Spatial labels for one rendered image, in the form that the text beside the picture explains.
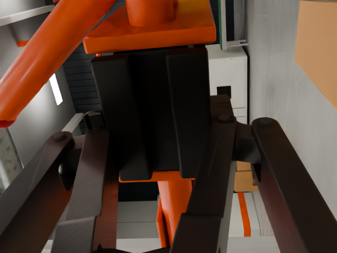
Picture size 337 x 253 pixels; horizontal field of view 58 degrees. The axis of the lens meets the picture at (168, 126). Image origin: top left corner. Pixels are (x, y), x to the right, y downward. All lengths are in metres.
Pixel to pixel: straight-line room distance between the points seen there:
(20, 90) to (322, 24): 0.25
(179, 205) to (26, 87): 0.12
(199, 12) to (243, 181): 7.20
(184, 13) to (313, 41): 0.19
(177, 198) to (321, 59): 0.19
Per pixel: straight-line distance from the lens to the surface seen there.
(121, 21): 0.16
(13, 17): 9.36
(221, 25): 7.43
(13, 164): 6.58
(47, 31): 0.18
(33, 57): 0.19
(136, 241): 3.32
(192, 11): 0.17
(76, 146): 0.16
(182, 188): 0.19
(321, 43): 0.31
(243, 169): 7.14
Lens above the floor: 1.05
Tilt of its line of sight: 7 degrees up
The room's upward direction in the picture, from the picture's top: 94 degrees counter-clockwise
